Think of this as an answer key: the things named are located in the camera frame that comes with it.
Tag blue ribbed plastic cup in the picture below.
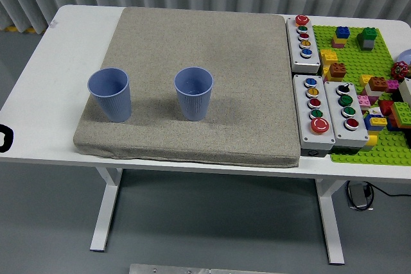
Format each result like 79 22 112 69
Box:
87 67 132 123
173 67 214 122

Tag grey-brown fabric mat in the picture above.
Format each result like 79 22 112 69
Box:
73 6 301 169

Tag grey box large red mushroom button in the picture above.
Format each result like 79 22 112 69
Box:
292 74 337 158

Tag grey box small red mushroom button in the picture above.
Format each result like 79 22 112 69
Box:
284 14 322 74

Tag white table leg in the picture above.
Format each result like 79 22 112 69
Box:
89 167 123 253
314 179 348 266

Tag brown yellow brick stack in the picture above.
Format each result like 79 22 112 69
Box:
322 62 347 82

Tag grey box black knob four buttons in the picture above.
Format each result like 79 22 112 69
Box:
323 81 369 155

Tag blue yellow pink brick stack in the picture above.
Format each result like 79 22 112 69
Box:
331 26 351 48

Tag green studded baseplate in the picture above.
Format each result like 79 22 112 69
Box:
311 25 411 166

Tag light pink toy brick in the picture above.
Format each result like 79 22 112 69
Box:
356 94 373 110

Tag grey power adapter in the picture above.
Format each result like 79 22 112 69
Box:
348 184 370 210

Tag brown white brick stack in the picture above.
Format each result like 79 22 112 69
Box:
365 76 389 97

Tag red toy brick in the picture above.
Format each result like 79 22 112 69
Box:
378 99 396 117

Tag green grey brick stack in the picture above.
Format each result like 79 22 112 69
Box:
356 26 377 51

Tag green orange brick stack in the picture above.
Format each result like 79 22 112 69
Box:
389 101 411 132

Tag yellow black floor tape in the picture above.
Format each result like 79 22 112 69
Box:
6 25 46 34

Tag red valve wheel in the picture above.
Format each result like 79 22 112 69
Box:
390 61 409 80

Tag white box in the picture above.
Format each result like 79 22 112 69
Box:
397 77 411 103

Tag light blue bowl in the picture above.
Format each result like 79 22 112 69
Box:
396 48 411 64

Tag black power cable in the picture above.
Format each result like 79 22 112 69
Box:
345 180 411 212

